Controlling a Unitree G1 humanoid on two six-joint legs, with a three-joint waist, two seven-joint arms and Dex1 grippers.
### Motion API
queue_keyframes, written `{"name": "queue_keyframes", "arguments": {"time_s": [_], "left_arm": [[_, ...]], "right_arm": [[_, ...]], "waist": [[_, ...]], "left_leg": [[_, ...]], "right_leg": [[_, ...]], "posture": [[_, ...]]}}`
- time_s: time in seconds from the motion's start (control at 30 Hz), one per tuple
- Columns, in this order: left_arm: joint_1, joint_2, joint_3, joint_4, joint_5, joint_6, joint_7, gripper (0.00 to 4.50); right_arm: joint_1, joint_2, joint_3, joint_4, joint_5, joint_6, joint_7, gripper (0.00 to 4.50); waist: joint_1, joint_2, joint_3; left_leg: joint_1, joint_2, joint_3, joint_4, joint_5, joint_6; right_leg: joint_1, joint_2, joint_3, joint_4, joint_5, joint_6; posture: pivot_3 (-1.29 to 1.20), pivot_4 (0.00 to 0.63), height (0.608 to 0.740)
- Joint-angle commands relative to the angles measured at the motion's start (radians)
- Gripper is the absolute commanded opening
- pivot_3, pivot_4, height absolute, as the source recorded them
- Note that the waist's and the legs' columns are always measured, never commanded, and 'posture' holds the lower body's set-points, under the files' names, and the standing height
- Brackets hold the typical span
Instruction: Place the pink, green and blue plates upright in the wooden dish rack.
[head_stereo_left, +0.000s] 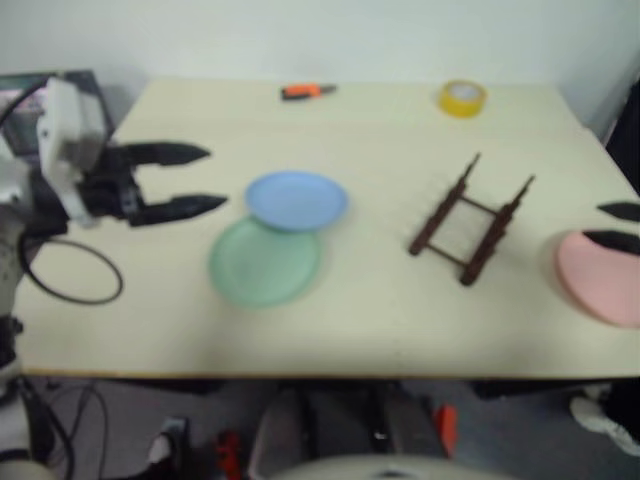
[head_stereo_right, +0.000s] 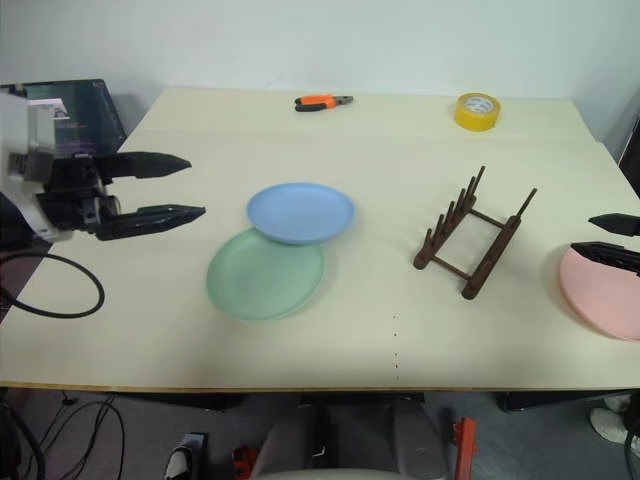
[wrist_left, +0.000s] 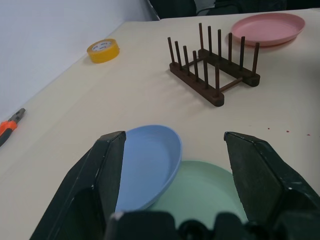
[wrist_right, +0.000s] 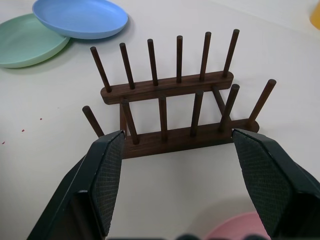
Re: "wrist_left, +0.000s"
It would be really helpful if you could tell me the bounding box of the pink plastic plate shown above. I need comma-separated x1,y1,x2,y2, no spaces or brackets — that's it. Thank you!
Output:
227,12,306,48

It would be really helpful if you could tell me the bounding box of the brown wooden dish rack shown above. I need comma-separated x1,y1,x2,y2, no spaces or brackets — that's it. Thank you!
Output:
166,22,261,108

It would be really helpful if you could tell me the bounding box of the blue plastic plate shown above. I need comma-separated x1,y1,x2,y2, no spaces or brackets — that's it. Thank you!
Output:
114,124,183,213

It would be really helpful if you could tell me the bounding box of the yellow tape roll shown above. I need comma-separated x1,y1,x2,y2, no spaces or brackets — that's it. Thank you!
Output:
86,38,121,64

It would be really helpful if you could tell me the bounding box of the orange black marker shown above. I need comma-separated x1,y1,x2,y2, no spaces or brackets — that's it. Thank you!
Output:
0,107,27,148

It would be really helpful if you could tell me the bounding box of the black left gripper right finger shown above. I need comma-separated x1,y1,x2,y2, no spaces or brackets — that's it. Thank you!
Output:
223,131,320,223

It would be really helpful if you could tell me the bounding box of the green plastic plate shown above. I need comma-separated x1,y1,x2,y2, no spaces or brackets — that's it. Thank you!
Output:
149,160,248,230

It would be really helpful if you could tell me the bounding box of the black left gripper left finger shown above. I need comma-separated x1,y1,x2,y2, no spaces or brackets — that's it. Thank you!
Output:
29,130,127,240

